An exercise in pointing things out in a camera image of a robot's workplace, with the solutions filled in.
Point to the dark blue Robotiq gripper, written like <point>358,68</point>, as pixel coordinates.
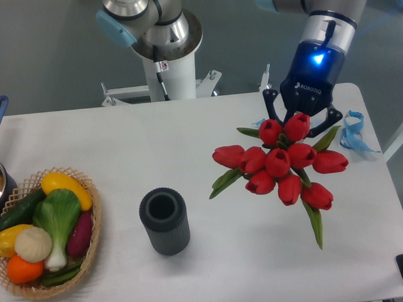
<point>308,87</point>

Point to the red tulip bouquet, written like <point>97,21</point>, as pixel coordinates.
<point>279,164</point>

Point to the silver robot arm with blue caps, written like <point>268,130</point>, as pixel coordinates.
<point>331,23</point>

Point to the dark grey ribbed vase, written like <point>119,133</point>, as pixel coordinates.
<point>163,215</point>

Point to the blue ribbon scrap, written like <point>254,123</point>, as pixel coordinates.
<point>351,137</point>

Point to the yellow squash toy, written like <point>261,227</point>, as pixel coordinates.
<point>58,180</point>

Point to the purple sweet potato toy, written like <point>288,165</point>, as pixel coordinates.
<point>80,238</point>

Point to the green bok choy toy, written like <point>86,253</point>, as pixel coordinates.
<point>57,215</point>

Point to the dark green cucumber toy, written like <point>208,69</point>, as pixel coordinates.
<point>22,211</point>

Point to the cream garlic bulb toy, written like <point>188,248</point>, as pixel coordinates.
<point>33,244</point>

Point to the green pea pods toy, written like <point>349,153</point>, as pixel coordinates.
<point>62,276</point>

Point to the woven wicker basket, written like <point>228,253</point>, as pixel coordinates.
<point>34,290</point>

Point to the yellow bell pepper toy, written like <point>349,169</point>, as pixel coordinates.
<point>8,237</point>

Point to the orange fruit toy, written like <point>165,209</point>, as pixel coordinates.
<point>20,271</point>

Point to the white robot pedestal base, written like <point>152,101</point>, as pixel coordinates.
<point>165,37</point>

